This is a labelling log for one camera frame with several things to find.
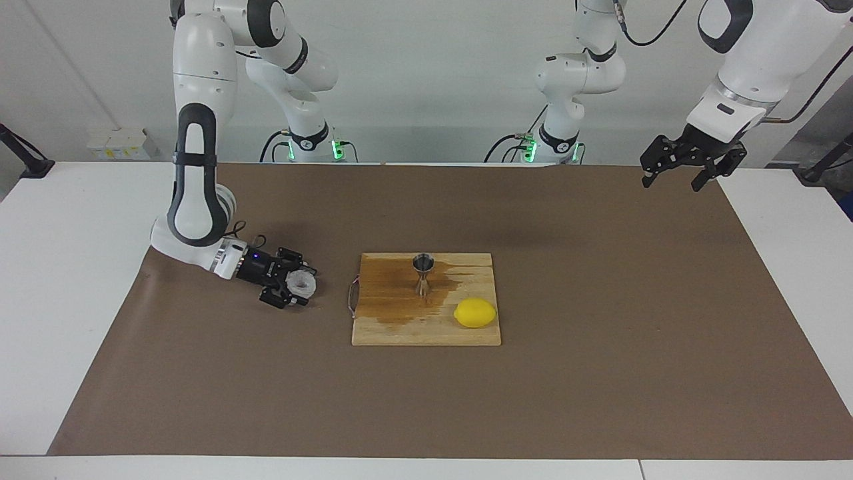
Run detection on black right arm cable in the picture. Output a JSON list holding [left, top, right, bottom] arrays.
[[233, 220, 267, 249]]

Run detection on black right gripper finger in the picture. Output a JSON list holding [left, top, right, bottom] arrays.
[[277, 247, 318, 276], [259, 283, 311, 310]]

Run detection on small clear plastic cup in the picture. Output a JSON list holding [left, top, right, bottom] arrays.
[[287, 268, 319, 299]]

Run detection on white socket box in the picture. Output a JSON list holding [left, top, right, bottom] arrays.
[[87, 128, 161, 161]]

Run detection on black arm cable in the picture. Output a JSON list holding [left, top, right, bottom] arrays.
[[608, 0, 853, 125], [233, 220, 267, 249]]

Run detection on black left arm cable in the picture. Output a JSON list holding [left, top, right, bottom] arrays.
[[608, 0, 853, 125]]

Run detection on steel jigger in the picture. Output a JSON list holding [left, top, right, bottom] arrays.
[[411, 253, 437, 299]]

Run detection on black clamp mount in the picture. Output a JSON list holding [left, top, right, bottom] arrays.
[[798, 132, 853, 186], [0, 123, 55, 179]]

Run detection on yellow lemon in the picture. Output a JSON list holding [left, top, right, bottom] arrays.
[[453, 297, 498, 329]]

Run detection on wooden cutting board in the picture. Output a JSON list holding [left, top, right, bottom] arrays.
[[347, 252, 502, 347]]

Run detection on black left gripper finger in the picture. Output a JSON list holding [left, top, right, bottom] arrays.
[[638, 135, 687, 189], [690, 148, 748, 193]]

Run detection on black base cable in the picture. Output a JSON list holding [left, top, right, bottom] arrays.
[[259, 130, 294, 163], [484, 107, 554, 163]]

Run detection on brown paper mat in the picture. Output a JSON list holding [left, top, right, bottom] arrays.
[[47, 162, 853, 461]]

